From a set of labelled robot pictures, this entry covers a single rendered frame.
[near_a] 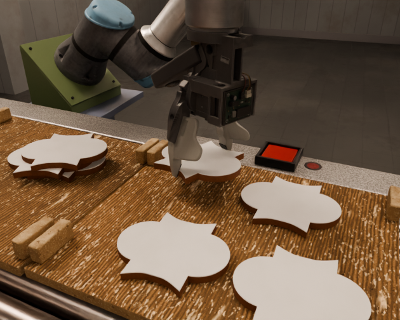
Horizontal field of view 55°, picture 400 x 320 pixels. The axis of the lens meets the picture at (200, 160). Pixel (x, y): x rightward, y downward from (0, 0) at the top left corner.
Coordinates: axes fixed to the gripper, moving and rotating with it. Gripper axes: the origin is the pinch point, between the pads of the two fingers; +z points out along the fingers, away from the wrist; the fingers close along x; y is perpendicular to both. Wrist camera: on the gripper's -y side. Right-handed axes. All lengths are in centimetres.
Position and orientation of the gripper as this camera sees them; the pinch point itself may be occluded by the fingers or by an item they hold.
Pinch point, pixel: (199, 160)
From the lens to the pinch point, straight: 60.1
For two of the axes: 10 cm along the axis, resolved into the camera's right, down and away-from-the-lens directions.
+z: -0.2, 8.9, 4.5
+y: 6.9, 3.4, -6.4
